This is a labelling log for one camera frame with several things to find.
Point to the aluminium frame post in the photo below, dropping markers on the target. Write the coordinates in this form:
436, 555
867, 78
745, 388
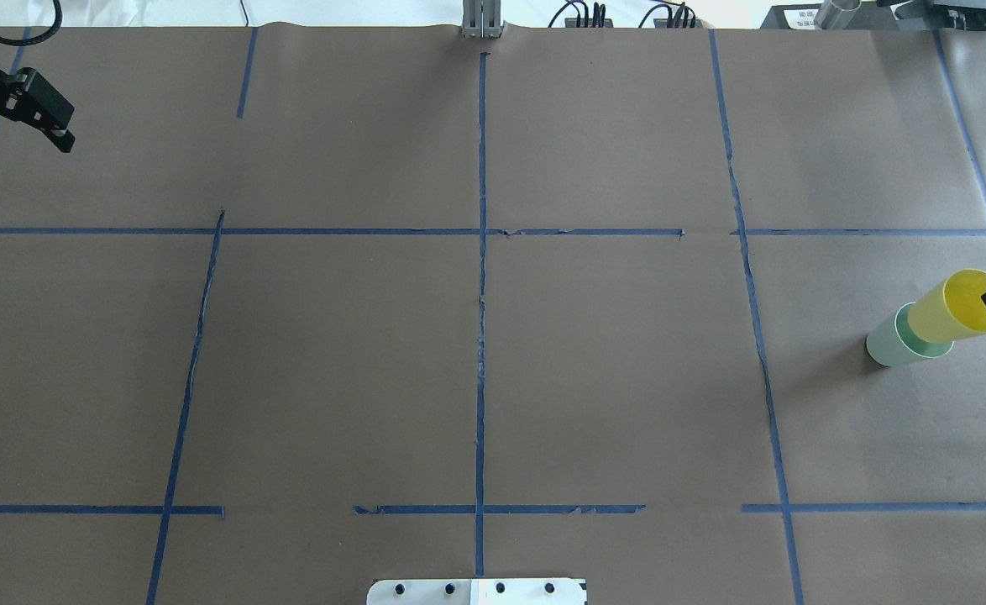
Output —
482, 19

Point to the black cable connector left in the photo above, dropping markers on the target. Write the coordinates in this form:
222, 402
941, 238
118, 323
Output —
581, 15

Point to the black cable connector right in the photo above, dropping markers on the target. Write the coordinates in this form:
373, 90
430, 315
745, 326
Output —
670, 15

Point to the black cable connector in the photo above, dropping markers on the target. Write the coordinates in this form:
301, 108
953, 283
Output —
581, 15
670, 15

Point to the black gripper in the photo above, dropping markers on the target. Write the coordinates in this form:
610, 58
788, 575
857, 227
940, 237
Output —
29, 102

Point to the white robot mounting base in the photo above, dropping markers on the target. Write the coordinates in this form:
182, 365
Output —
523, 590

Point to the silver metal cylinder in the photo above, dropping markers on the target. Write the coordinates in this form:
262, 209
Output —
834, 15

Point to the green paper cup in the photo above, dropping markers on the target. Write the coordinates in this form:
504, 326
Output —
894, 343

